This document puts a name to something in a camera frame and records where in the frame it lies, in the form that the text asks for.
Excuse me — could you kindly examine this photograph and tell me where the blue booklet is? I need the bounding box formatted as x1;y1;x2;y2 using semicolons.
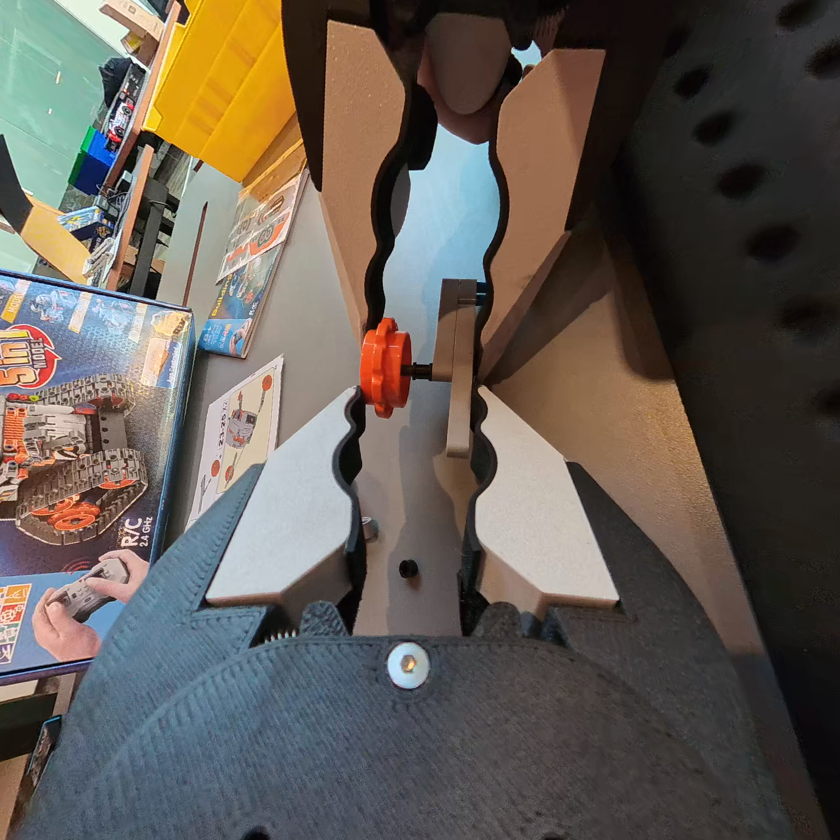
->
197;252;284;360

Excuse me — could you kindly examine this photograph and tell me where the wooden side table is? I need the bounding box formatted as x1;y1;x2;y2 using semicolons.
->
98;0;191;296

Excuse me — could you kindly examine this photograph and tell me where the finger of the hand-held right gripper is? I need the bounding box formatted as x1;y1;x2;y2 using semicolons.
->
474;47;606;382
320;18;421;337

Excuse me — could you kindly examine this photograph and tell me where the grey toy beam assembly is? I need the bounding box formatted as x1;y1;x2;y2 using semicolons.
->
438;277;490;459

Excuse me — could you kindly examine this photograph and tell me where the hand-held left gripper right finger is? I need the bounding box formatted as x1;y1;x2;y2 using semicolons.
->
461;385;620;622

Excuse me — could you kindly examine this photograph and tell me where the orange toy gear wheel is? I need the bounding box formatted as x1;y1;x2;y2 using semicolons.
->
360;318;414;417

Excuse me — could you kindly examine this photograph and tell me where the toy car box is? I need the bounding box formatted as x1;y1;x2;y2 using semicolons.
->
98;59;148;148

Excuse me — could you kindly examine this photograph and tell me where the blue toy kit box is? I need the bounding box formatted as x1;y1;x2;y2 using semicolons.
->
0;269;198;686

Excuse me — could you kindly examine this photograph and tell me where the yellow plastic storage bin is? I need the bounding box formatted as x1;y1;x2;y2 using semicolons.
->
141;0;298;186

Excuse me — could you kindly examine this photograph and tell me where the tan cardboard flap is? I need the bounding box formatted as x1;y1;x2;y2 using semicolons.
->
0;197;93;286

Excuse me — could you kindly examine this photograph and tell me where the blue storage crate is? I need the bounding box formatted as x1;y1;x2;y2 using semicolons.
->
69;128;122;194

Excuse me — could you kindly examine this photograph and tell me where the brown cardboard box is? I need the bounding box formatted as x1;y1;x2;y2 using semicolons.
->
98;0;168;43

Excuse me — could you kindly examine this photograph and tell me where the grey desk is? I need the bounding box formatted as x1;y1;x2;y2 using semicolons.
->
157;0;840;840

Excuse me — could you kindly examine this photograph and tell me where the white instruction manual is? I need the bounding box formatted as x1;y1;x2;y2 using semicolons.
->
185;354;285;532

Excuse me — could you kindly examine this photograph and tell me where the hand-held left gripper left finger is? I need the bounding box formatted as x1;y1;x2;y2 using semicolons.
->
203;385;367;616

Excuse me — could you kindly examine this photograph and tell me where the tan cardboard box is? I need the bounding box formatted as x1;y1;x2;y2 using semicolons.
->
239;115;309;201

